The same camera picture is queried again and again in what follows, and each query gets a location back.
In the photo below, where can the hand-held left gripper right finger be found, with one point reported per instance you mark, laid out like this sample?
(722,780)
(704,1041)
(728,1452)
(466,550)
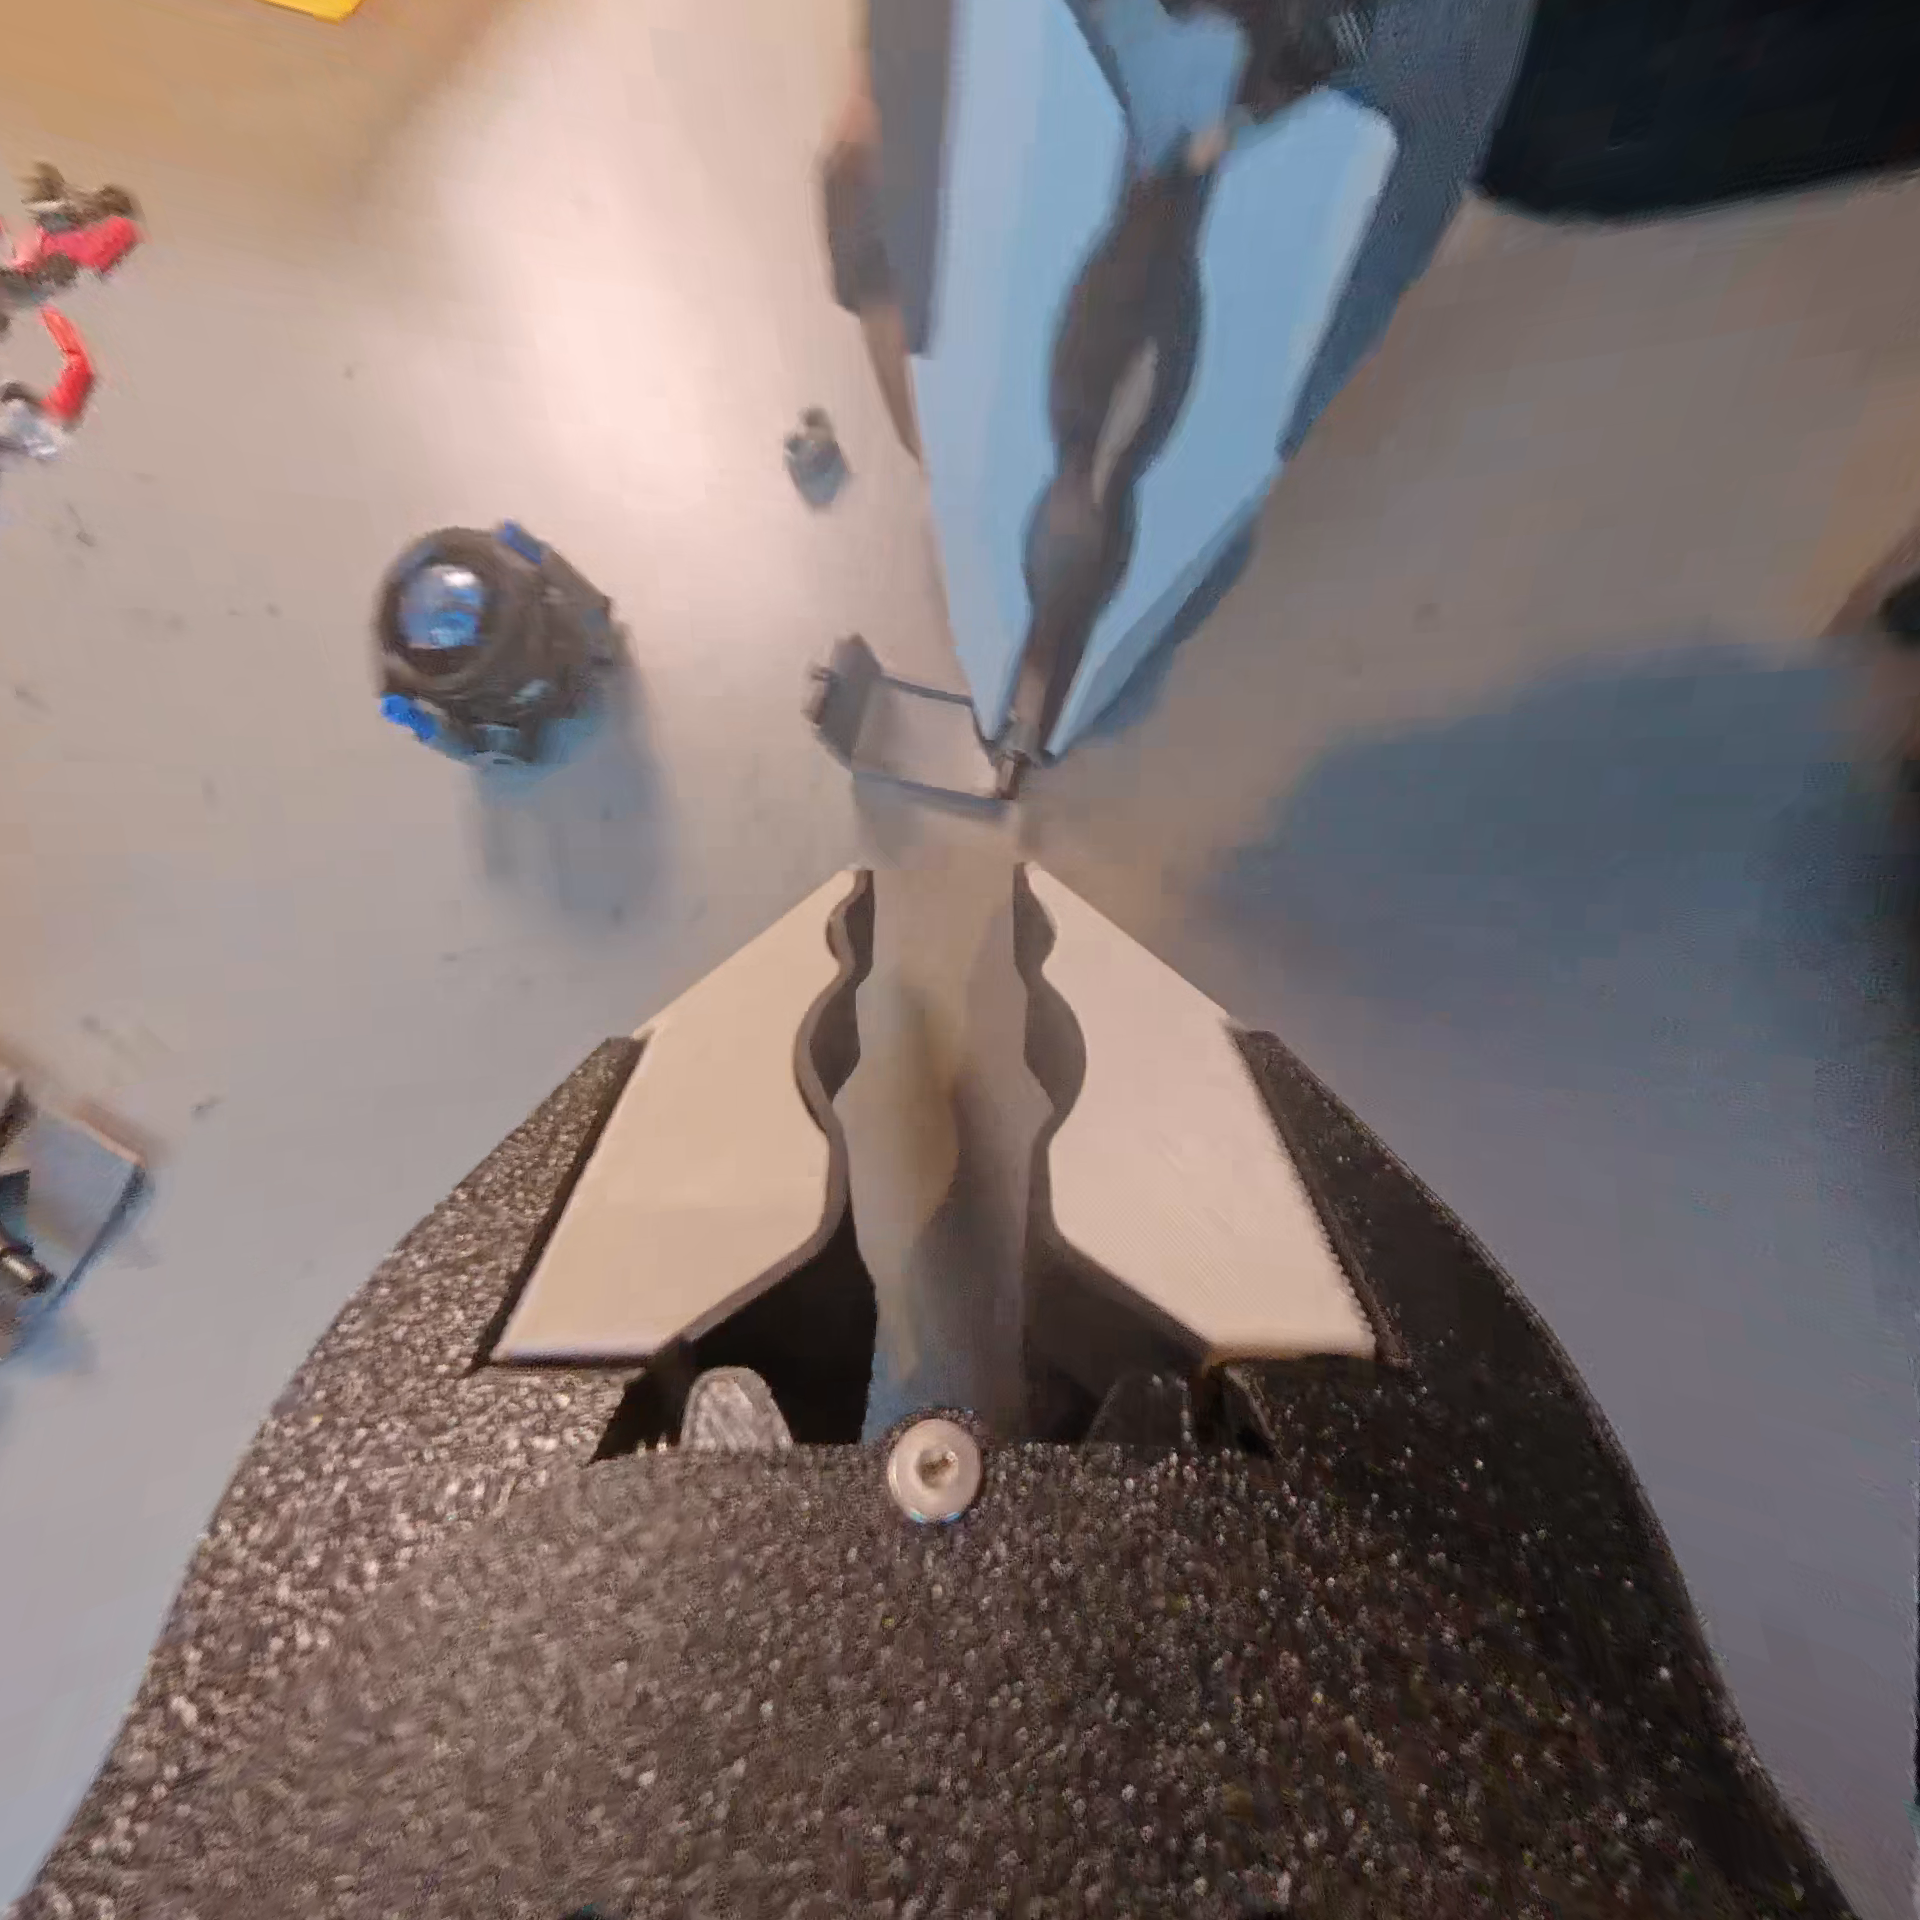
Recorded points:
(1200,1184)

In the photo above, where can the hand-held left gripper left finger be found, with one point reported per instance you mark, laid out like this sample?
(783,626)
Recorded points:
(690,1184)

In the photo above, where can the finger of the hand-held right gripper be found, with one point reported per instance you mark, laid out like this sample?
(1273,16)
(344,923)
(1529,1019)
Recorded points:
(991,299)
(1275,269)

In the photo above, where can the grey curved toy panel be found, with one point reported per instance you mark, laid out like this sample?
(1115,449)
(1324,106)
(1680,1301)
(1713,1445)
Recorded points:
(914,734)

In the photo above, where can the grey toy brick assembly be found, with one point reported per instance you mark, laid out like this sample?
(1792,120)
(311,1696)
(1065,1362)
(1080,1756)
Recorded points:
(76,1200)

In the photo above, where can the black toy lens assembly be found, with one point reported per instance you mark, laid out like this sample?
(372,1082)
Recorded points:
(450,614)

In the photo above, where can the yellow storage bin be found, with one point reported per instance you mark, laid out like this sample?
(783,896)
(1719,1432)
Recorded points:
(315,8)

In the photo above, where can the pile of small toy parts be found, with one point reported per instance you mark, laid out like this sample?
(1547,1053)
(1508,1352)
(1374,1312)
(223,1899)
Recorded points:
(76,246)

